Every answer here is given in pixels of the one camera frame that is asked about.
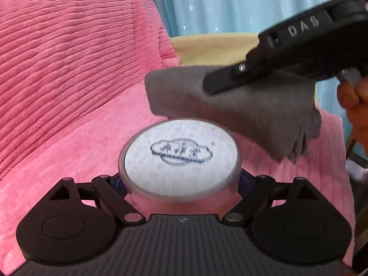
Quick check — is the grey microfibre cloth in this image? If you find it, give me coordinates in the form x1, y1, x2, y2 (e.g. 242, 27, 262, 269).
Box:
144, 66, 322, 162

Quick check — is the clear plastic jar white lid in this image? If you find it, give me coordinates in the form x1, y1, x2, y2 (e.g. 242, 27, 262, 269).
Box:
118, 119, 242, 217

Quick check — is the person's hand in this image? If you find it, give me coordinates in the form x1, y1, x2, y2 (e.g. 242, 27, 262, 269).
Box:
337, 76, 368, 154

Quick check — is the yellow cushion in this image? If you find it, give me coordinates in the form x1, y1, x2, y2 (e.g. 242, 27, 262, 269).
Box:
170, 32, 258, 66

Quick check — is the light blue star curtain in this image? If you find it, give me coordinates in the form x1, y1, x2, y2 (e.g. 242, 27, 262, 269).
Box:
154, 0, 328, 37

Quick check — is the pink ribbed blanket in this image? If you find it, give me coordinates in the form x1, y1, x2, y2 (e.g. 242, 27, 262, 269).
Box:
1, 0, 355, 275

